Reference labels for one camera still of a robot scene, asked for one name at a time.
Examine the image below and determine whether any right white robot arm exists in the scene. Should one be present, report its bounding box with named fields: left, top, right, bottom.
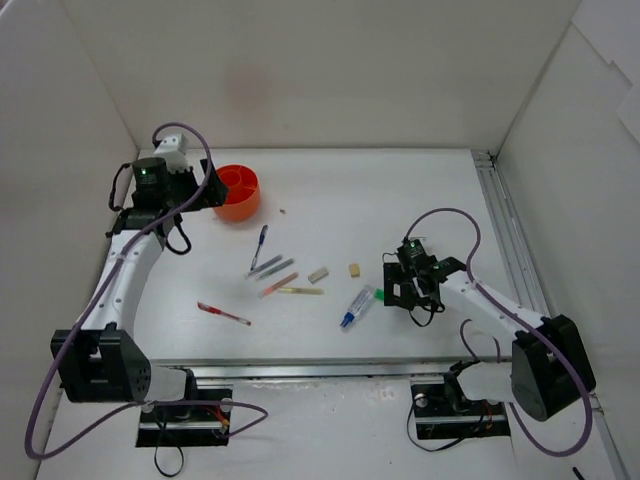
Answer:
left=383, top=240, right=596, bottom=421

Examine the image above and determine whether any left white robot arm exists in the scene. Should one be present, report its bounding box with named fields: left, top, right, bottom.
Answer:
left=51, top=157, right=228, bottom=420

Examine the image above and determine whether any orange round divided container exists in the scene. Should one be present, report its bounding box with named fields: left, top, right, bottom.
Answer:
left=213, top=164, right=261, bottom=223

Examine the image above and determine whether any clear glue bottle blue cap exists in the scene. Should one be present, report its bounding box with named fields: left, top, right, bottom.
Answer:
left=340, top=285, right=375, bottom=330

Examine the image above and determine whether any tan eraser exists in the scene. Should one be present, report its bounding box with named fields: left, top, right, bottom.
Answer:
left=349, top=263, right=361, bottom=278

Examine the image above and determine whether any blue ballpoint pen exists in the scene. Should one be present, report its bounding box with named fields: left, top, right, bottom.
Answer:
left=250, top=224, right=269, bottom=271

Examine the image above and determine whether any grey-white eraser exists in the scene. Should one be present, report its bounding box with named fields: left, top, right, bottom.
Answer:
left=308, top=267, right=329, bottom=284

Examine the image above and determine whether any purple-grey slim highlighter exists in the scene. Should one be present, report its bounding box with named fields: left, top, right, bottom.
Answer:
left=244, top=255, right=283, bottom=279

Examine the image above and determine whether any yellow slim highlighter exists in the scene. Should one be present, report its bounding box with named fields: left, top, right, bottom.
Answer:
left=277, top=287, right=324, bottom=295

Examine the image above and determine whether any red gel pen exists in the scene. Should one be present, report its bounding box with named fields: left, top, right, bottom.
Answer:
left=197, top=302, right=252, bottom=327

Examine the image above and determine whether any green-grey slim highlighter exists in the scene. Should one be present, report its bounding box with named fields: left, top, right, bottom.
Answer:
left=256, top=258, right=295, bottom=281

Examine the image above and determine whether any pink-orange slim highlighter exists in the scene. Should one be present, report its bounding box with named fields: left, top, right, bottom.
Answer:
left=258, top=272, right=299, bottom=299

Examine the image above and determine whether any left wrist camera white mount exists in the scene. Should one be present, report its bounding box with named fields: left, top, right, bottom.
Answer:
left=153, top=134, right=191, bottom=174

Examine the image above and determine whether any aluminium frame rail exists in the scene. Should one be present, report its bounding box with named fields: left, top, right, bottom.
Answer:
left=74, top=149, right=631, bottom=480

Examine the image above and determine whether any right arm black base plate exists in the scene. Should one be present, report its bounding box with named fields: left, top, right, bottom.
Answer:
left=407, top=378, right=511, bottom=451

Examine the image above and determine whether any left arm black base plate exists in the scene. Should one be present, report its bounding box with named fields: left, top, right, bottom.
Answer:
left=135, top=388, right=233, bottom=448

